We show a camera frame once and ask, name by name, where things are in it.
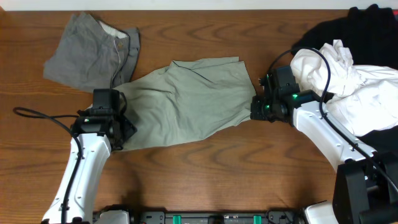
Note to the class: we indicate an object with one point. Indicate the white t-shirt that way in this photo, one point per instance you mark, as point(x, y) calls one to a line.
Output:
point(364, 96)

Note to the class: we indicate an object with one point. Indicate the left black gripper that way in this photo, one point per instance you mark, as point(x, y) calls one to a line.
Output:
point(129, 128)

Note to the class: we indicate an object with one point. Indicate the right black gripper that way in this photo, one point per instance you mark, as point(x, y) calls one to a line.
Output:
point(255, 112)

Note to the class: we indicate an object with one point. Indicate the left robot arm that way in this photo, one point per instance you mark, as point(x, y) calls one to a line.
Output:
point(96, 133)

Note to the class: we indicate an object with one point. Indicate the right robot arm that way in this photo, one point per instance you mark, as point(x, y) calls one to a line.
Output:
point(366, 180)

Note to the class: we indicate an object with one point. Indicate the black garment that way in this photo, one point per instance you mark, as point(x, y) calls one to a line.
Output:
point(371, 36)

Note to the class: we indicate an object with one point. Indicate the khaki green shorts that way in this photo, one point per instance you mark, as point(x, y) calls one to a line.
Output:
point(187, 101)

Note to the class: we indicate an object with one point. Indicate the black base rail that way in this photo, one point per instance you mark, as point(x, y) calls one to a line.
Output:
point(278, 216)

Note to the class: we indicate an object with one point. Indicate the folded dark grey shorts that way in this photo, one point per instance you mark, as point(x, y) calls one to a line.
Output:
point(93, 55)

